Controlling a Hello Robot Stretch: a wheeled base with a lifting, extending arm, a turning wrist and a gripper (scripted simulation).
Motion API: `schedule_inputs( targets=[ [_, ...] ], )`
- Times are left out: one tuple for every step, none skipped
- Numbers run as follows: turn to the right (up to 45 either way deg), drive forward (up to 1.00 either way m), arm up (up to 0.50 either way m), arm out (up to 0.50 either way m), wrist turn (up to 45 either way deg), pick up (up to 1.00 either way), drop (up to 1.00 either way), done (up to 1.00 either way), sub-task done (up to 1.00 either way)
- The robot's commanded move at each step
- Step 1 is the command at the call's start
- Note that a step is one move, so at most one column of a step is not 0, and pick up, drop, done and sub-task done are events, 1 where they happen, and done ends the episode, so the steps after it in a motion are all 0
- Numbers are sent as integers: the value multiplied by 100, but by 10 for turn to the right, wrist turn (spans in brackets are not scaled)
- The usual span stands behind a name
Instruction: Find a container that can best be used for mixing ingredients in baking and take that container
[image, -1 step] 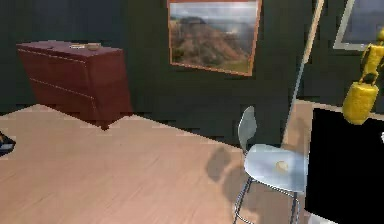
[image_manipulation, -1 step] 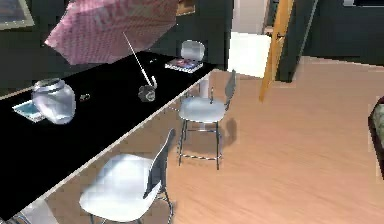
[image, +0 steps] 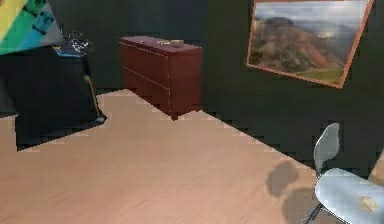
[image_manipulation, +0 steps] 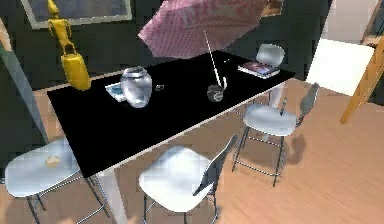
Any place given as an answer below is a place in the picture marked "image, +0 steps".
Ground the dark red chest of drawers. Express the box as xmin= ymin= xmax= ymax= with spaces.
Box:
xmin=118 ymin=35 xmax=203 ymax=121

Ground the framed landscape picture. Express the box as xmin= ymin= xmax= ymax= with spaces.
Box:
xmin=246 ymin=0 xmax=375 ymax=90

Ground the black cabinet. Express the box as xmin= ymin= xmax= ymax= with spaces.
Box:
xmin=0 ymin=45 xmax=108 ymax=152

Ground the grey chair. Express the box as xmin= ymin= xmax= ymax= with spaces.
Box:
xmin=298 ymin=122 xmax=384 ymax=224

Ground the yellow crumpled lump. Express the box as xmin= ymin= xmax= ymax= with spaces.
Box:
xmin=358 ymin=195 xmax=381 ymax=213

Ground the black wire-like object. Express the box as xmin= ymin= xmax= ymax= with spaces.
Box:
xmin=59 ymin=25 xmax=93 ymax=56

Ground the colourful striped wall picture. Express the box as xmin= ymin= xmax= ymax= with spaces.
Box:
xmin=0 ymin=0 xmax=67 ymax=56

